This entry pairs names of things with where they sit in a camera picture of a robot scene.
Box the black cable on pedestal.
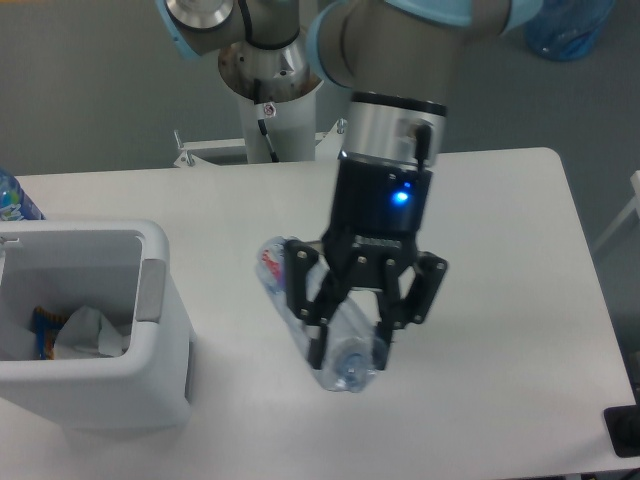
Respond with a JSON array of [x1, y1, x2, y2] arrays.
[[252, 78, 280, 163]]

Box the clear plastic water bottle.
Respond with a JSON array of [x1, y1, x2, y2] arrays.
[[256, 237, 388, 393]]

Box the white trash can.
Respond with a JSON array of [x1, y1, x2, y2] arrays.
[[1, 220, 196, 429]]

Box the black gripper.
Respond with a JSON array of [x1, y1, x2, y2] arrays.
[[283, 155, 448, 371]]

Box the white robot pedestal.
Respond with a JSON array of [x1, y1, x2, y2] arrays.
[[172, 27, 351, 169]]

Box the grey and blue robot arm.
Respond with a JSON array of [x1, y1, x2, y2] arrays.
[[156, 1, 541, 369]]

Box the orange blue snack wrapper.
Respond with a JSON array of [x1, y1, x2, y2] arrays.
[[32, 306, 69, 360]]

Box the white frame at right edge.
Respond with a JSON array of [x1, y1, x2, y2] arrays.
[[592, 171, 639, 258]]

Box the blue labelled bottle at edge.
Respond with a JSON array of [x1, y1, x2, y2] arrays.
[[1, 169, 46, 221]]

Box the black device at table corner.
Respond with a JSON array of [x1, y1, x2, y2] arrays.
[[604, 405, 639, 458]]

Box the white tissue wrapper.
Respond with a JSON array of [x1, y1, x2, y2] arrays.
[[53, 306, 130, 360]]

